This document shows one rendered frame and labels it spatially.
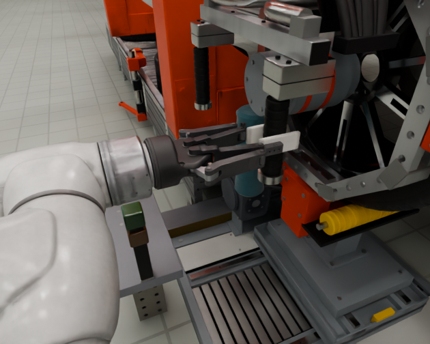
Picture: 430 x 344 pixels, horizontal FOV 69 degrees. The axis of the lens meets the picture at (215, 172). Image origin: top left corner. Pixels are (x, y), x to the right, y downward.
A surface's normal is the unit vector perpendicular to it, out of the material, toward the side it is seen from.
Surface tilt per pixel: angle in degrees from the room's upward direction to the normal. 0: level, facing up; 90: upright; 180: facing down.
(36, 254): 20
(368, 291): 0
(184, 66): 90
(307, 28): 90
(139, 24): 90
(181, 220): 0
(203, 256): 0
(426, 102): 90
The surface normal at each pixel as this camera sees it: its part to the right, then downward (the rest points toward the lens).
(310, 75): 0.37, 0.52
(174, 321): -0.02, -0.82
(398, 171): -0.93, 0.22
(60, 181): 0.30, -0.76
